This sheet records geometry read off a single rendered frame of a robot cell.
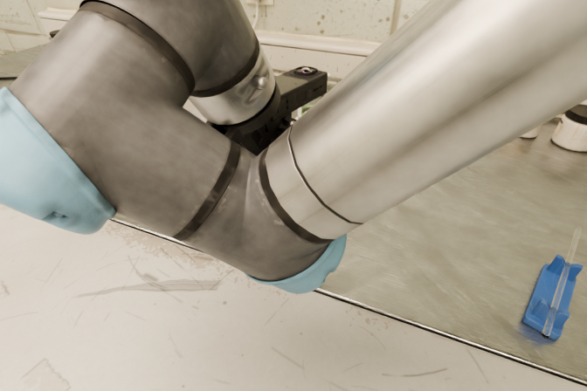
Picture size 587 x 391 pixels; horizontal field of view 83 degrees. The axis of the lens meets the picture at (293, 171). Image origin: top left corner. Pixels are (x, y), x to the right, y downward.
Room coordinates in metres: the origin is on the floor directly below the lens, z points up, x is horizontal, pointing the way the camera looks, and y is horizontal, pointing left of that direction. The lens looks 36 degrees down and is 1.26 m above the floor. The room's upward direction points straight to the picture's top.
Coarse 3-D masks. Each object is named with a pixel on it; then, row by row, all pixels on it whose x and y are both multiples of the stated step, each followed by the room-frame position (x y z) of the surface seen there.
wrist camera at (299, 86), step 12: (288, 72) 0.38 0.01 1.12; (300, 72) 0.37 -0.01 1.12; (312, 72) 0.37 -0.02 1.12; (324, 72) 0.38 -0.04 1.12; (288, 84) 0.34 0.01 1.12; (300, 84) 0.34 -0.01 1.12; (312, 84) 0.35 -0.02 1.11; (324, 84) 0.37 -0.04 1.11; (288, 96) 0.32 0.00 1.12; (300, 96) 0.34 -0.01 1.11; (312, 96) 0.35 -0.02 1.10; (288, 108) 0.32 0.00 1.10
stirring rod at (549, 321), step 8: (576, 232) 0.30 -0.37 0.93; (576, 240) 0.29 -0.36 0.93; (576, 248) 0.28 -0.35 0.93; (568, 256) 0.26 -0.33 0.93; (568, 264) 0.25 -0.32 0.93; (568, 272) 0.24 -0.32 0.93; (560, 280) 0.23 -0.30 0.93; (560, 288) 0.22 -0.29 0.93; (560, 296) 0.21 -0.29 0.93; (552, 304) 0.20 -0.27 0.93; (552, 312) 0.19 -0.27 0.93; (552, 320) 0.18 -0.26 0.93; (544, 328) 0.17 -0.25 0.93; (544, 336) 0.17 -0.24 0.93
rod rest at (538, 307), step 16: (560, 256) 0.26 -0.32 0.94; (544, 272) 0.26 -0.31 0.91; (560, 272) 0.25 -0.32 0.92; (576, 272) 0.25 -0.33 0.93; (544, 288) 0.24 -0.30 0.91; (528, 304) 0.22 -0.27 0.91; (544, 304) 0.20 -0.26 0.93; (560, 304) 0.22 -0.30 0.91; (528, 320) 0.20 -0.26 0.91; (544, 320) 0.19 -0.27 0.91; (560, 320) 0.19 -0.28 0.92; (560, 336) 0.18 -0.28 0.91
